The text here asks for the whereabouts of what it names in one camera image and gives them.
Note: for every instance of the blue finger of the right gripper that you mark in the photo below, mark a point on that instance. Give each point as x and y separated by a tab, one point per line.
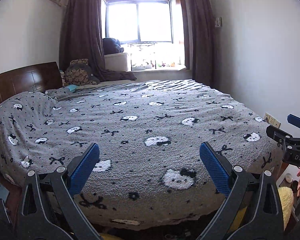
277	134
294	120

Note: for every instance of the window with dark frame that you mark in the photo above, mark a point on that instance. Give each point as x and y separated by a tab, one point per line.
153	33

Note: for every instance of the dark wooden headboard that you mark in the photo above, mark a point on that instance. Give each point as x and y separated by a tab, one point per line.
38	77

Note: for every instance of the grey kitty pattern pillow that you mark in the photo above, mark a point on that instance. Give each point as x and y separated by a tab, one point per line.
23	117

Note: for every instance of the teal small box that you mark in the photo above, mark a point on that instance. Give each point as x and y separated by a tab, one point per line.
71	88

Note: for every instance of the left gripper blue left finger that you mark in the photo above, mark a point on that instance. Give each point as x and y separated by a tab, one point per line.
81	167

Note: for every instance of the brown patterned pillow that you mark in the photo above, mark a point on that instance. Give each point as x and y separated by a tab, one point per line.
79	73

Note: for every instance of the yellow fluffy towel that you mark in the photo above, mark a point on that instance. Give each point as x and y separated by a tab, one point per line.
287	200

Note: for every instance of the wall light switch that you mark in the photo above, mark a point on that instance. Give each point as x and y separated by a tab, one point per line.
218	22

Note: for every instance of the brown curtain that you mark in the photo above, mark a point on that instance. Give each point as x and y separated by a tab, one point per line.
203	36
81	38

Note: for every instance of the dark blue clothes bundle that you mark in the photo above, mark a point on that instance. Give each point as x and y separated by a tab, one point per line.
111	46

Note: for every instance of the right brown curtain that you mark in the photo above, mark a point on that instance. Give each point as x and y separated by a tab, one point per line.
203	36

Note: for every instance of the white storage box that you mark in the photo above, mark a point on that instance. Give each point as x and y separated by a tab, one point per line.
116	62

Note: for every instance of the left brown curtain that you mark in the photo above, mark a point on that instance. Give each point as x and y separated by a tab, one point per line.
81	38

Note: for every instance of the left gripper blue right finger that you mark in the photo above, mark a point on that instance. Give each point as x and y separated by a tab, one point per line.
218	168

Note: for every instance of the grey kitty pattern bedspread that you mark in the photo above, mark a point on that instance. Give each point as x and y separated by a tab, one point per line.
149	135

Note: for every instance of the wall power socket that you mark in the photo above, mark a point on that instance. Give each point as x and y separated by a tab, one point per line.
271	120

